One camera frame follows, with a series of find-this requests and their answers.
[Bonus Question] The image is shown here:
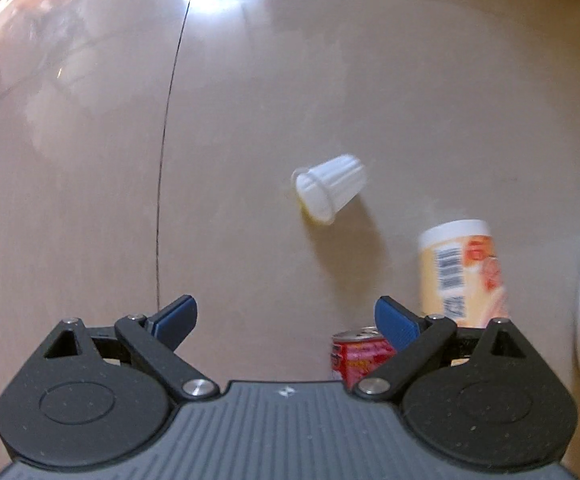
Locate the orange yogurt cup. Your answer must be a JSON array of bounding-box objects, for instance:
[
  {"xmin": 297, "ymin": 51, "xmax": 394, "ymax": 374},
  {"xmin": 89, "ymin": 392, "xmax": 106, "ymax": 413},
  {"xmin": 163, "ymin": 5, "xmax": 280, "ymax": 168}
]
[{"xmin": 417, "ymin": 219, "xmax": 511, "ymax": 331}]

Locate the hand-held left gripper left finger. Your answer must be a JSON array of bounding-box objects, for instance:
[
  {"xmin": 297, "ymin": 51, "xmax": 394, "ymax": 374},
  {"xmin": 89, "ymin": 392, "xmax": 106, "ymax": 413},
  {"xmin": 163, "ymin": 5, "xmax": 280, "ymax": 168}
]
[{"xmin": 44, "ymin": 294, "xmax": 221, "ymax": 402}]

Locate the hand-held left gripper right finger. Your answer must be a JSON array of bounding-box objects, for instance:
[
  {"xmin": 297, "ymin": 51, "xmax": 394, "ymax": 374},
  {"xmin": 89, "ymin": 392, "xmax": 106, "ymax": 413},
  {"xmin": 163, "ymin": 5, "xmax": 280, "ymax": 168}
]
[{"xmin": 352, "ymin": 296, "xmax": 527, "ymax": 402}]

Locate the red drink can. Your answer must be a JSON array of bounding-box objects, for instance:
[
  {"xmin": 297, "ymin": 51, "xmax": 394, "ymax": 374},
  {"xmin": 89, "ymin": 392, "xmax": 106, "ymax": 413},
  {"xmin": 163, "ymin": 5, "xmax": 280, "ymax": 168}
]
[{"xmin": 331, "ymin": 326, "xmax": 398, "ymax": 392}]

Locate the white ribbed plastic cup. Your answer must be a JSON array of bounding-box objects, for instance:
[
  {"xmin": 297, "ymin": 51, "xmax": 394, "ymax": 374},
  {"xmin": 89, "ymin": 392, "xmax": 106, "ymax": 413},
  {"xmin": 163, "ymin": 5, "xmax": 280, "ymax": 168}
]
[{"xmin": 291, "ymin": 154, "xmax": 368, "ymax": 226}]

